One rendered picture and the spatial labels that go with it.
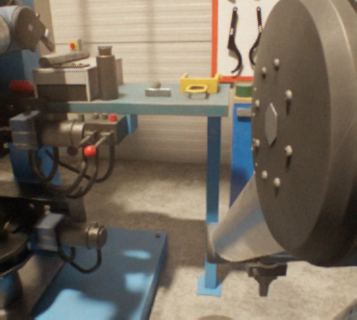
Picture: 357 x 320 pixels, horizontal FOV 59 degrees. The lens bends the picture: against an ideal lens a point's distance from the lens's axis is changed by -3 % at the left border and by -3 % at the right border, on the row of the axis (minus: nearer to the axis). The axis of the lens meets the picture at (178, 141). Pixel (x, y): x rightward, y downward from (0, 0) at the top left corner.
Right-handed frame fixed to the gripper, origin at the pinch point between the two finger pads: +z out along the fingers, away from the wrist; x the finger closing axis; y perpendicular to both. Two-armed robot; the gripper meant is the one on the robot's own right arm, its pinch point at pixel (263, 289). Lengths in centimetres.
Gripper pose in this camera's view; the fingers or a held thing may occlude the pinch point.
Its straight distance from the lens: 126.6
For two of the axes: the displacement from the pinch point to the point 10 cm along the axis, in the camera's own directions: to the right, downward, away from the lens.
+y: 0.0, 3.5, -9.4
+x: 10.0, -0.2, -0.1
